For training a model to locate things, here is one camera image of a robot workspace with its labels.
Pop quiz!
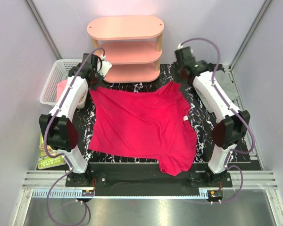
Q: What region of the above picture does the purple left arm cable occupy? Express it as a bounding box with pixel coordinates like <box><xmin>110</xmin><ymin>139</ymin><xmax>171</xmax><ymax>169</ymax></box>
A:
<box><xmin>43</xmin><ymin>48</ymin><xmax>107</xmax><ymax>224</ymax></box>

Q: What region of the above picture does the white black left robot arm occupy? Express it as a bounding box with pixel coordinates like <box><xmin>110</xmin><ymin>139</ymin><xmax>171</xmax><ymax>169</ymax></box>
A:
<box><xmin>39</xmin><ymin>53</ymin><xmax>111</xmax><ymax>186</ymax></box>

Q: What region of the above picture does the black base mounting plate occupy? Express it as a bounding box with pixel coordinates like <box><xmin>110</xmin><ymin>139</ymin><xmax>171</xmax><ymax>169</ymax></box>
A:
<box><xmin>66</xmin><ymin>163</ymin><xmax>233</xmax><ymax>198</ymax></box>

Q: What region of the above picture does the grey folded t-shirt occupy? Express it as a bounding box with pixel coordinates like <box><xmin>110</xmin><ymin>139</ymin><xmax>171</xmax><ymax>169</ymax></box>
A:
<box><xmin>196</xmin><ymin>71</ymin><xmax>239</xmax><ymax>113</ymax></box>

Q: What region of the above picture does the white plastic basket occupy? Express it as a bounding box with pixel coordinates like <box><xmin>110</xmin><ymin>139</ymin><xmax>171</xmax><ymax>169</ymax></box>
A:
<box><xmin>39</xmin><ymin>59</ymin><xmax>82</xmax><ymax>106</ymax></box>

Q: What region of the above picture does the green treehouse book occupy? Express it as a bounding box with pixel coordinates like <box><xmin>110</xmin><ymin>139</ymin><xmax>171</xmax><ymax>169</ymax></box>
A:
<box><xmin>37</xmin><ymin>134</ymin><xmax>66</xmax><ymax>170</ymax></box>

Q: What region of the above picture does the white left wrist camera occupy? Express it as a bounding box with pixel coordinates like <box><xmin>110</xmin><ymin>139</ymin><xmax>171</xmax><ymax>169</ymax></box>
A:
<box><xmin>97</xmin><ymin>59</ymin><xmax>112</xmax><ymax>78</ymax></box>

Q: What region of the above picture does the black folded t-shirt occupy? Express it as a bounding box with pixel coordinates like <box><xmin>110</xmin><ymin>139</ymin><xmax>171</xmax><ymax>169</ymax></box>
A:
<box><xmin>205</xmin><ymin>63</ymin><xmax>225</xmax><ymax>72</ymax></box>

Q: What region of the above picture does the light pink cloth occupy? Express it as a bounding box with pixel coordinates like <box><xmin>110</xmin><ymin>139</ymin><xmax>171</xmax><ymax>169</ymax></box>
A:
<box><xmin>56</xmin><ymin>80</ymin><xmax>67</xmax><ymax>102</ymax></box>

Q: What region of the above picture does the red t-shirt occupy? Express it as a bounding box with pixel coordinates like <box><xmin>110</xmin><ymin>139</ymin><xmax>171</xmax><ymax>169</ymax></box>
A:
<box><xmin>89</xmin><ymin>81</ymin><xmax>197</xmax><ymax>176</ymax></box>

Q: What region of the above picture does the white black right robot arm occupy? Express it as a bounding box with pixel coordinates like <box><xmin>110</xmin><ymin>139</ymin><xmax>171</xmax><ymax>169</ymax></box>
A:
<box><xmin>174</xmin><ymin>45</ymin><xmax>250</xmax><ymax>187</ymax></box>

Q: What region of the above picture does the pink three-tier shelf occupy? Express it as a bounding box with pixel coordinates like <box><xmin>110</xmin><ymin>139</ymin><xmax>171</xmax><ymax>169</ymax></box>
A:
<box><xmin>87</xmin><ymin>16</ymin><xmax>164</xmax><ymax>83</ymax></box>

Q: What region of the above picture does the aluminium frame rail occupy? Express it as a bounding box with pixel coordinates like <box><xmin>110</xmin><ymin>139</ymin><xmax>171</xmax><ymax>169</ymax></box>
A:
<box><xmin>23</xmin><ymin>170</ymin><xmax>277</xmax><ymax>201</ymax></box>

